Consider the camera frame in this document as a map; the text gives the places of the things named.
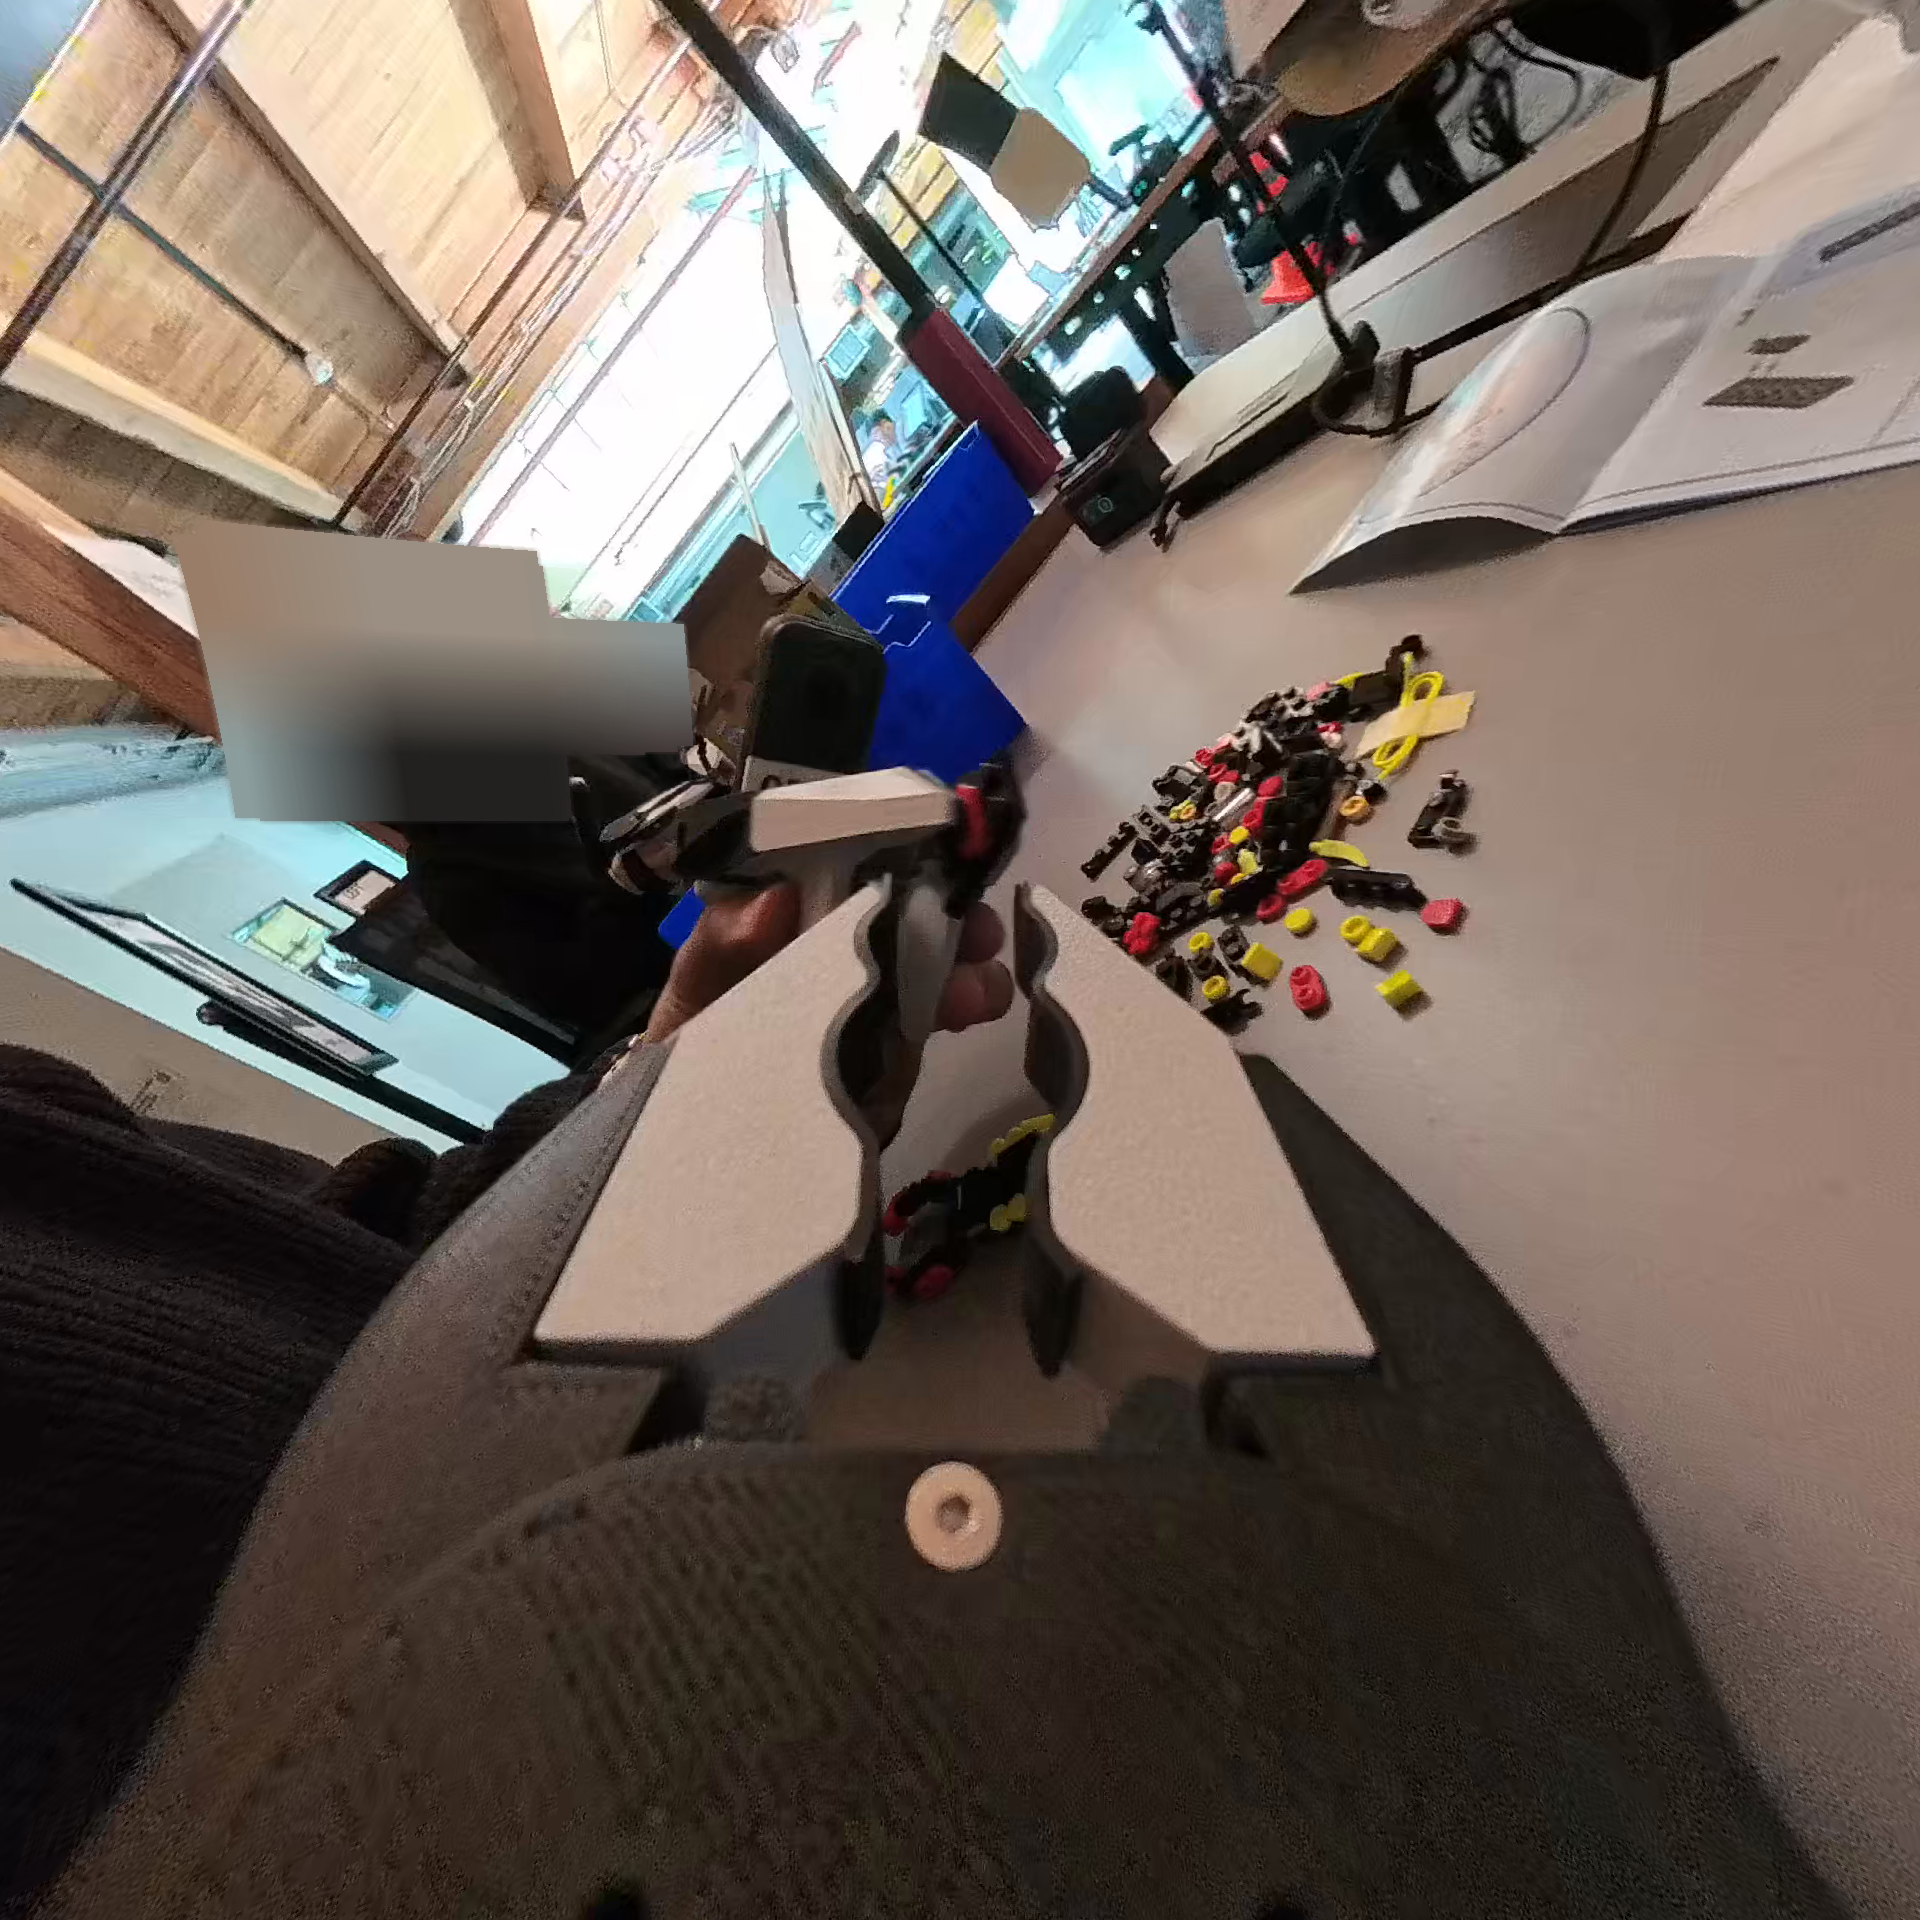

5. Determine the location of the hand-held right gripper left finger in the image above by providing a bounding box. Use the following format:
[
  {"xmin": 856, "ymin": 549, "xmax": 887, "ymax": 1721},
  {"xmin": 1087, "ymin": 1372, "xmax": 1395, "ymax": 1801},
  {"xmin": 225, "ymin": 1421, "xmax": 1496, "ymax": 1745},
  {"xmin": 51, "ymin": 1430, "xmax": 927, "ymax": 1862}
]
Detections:
[{"xmin": 531, "ymin": 882, "xmax": 896, "ymax": 1396}]

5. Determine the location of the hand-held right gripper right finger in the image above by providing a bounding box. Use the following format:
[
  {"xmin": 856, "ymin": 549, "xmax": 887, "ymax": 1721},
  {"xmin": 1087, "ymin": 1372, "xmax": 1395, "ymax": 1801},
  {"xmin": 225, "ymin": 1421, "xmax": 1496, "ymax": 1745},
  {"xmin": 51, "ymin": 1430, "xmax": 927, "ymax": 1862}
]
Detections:
[{"xmin": 1011, "ymin": 882, "xmax": 1378, "ymax": 1425}]

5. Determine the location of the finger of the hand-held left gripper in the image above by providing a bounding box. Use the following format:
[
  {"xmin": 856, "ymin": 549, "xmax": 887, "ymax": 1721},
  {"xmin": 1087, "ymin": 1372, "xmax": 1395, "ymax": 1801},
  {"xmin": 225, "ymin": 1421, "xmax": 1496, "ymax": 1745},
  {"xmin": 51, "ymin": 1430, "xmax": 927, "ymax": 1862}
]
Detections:
[{"xmin": 743, "ymin": 766, "xmax": 963, "ymax": 860}]

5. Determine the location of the black yellow red lego model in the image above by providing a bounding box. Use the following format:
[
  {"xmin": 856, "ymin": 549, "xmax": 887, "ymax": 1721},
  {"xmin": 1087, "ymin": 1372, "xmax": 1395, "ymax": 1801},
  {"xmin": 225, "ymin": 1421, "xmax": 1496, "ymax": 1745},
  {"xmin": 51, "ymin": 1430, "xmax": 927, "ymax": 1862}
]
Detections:
[{"xmin": 881, "ymin": 1113, "xmax": 1061, "ymax": 1304}]

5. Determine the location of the pile of lego pieces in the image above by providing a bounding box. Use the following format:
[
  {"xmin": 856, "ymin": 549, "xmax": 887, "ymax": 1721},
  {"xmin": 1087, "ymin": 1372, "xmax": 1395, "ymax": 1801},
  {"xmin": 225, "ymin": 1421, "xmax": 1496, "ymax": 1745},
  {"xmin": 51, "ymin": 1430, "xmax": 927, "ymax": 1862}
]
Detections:
[{"xmin": 1078, "ymin": 633, "xmax": 1481, "ymax": 1038}]

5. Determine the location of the person's left forearm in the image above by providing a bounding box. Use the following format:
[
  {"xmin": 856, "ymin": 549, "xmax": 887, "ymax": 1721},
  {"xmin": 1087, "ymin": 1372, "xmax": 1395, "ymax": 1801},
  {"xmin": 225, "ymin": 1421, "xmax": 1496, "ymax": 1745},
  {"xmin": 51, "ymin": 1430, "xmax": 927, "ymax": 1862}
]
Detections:
[{"xmin": 305, "ymin": 1036, "xmax": 665, "ymax": 1249}]

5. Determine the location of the person's left hand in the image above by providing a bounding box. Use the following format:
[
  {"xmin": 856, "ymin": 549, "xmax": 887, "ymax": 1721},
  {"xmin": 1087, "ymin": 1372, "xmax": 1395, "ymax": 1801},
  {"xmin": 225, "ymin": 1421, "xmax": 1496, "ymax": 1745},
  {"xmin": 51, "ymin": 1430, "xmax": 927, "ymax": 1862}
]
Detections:
[{"xmin": 643, "ymin": 877, "xmax": 1016, "ymax": 1144}]

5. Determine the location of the cardboard box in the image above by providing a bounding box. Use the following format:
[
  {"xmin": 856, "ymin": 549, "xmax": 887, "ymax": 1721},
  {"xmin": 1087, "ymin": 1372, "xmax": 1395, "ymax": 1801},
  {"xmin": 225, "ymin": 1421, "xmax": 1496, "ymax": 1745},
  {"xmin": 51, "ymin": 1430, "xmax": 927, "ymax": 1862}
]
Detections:
[{"xmin": 671, "ymin": 535, "xmax": 845, "ymax": 753}]

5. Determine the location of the blue plastic bin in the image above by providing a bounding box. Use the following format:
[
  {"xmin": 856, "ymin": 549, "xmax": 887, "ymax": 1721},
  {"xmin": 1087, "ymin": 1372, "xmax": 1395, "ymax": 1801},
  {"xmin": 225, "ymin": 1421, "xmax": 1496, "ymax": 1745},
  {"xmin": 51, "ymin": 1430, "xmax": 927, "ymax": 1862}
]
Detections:
[
  {"xmin": 829, "ymin": 421, "xmax": 1039, "ymax": 634},
  {"xmin": 655, "ymin": 616, "xmax": 1033, "ymax": 951}
]

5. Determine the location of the maroon panel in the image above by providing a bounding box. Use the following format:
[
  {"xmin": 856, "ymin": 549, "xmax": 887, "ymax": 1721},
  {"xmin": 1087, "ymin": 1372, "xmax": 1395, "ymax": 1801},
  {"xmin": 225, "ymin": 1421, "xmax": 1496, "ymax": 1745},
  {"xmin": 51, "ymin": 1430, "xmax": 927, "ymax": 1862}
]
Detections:
[{"xmin": 899, "ymin": 306, "xmax": 1061, "ymax": 492}]

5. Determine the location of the small black case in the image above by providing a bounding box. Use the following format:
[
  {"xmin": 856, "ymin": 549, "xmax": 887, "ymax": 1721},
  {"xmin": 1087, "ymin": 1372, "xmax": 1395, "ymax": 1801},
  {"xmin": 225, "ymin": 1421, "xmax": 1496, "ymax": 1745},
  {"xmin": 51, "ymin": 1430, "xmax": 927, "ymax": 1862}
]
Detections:
[{"xmin": 1056, "ymin": 434, "xmax": 1171, "ymax": 550}]

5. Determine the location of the black flat device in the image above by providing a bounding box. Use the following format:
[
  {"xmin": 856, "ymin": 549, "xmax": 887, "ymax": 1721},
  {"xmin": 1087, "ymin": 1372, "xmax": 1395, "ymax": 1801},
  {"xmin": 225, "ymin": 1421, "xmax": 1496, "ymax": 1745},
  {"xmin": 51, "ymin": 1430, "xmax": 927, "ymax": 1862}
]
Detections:
[{"xmin": 1151, "ymin": 320, "xmax": 1385, "ymax": 513}]

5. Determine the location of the black steel column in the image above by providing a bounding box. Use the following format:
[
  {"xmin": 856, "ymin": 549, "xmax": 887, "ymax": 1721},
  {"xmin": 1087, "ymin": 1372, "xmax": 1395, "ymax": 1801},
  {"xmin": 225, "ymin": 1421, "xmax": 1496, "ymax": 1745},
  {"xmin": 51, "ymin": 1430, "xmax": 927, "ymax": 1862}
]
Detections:
[{"xmin": 655, "ymin": 0, "xmax": 941, "ymax": 326}]

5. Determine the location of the black knitted sweater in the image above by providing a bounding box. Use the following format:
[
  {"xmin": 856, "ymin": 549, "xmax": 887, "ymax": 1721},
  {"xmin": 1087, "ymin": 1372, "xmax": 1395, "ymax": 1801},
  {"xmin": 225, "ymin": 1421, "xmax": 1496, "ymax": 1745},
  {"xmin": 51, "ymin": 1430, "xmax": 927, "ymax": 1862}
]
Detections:
[{"xmin": 0, "ymin": 1041, "xmax": 453, "ymax": 1920}]

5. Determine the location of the wooden beam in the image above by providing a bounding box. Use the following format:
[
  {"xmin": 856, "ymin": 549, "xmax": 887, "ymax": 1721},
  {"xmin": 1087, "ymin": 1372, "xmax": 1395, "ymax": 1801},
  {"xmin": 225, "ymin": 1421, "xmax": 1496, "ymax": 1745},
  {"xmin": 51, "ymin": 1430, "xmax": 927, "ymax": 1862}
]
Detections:
[{"xmin": 0, "ymin": 463, "xmax": 221, "ymax": 741}]

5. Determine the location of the open instruction booklet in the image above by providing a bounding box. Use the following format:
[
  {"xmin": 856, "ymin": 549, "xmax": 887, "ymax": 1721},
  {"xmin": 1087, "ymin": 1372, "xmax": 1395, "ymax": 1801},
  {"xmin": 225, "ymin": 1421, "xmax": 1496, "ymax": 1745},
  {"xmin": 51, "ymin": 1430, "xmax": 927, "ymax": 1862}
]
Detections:
[{"xmin": 1289, "ymin": 194, "xmax": 1920, "ymax": 597}]

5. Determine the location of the framed wall poster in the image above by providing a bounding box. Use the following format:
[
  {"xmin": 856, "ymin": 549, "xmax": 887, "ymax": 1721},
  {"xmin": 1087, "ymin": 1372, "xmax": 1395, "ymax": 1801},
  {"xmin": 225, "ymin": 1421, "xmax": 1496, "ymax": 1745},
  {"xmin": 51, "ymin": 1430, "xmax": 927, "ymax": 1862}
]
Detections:
[{"xmin": 10, "ymin": 877, "xmax": 400, "ymax": 1086}]

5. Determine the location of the black cable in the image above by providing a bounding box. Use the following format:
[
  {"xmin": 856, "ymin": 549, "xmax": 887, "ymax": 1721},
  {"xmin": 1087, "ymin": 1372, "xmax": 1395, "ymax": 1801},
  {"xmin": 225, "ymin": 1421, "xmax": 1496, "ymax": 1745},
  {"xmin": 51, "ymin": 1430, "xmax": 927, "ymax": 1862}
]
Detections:
[{"xmin": 1312, "ymin": 0, "xmax": 1672, "ymax": 440}]

